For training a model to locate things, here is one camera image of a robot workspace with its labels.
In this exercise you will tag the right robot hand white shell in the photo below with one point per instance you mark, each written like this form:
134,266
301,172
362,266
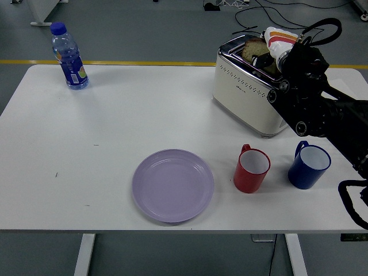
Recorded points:
280,38

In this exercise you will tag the brown-crusted bread slice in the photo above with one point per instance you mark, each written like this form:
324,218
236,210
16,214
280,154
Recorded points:
253,49

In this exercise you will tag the cream and chrome toaster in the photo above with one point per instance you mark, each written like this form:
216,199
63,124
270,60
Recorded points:
244,97

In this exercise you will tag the lilac round plate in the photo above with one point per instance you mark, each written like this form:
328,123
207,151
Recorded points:
172,187

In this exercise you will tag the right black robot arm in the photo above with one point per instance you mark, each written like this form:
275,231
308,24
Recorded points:
307,95

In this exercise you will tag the white furniture foot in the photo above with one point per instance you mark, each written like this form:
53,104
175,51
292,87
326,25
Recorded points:
362,8

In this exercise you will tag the blue mug white inside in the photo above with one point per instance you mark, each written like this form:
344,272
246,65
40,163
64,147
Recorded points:
302,175

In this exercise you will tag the red mug white inside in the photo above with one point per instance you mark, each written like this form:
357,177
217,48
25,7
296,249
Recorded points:
247,181

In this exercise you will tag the blue-capped water bottle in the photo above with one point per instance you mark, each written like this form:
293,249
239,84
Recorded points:
72,66

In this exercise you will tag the black table control panel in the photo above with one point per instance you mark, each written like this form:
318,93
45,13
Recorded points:
353,237

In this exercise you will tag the white table leg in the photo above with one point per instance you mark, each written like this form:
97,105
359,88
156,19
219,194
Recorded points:
84,256
296,256

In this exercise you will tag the grey under-table bracket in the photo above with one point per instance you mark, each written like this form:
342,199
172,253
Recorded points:
263,237

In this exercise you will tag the white desk leg frame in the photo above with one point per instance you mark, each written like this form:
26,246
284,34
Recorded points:
40,24

